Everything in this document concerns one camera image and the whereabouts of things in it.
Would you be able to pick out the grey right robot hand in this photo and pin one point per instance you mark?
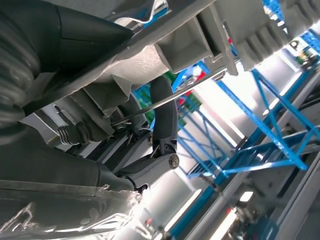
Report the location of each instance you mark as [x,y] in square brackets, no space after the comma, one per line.
[50,198]

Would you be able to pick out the blue rack holding crates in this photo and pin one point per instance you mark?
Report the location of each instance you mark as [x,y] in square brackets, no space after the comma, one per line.
[275,137]

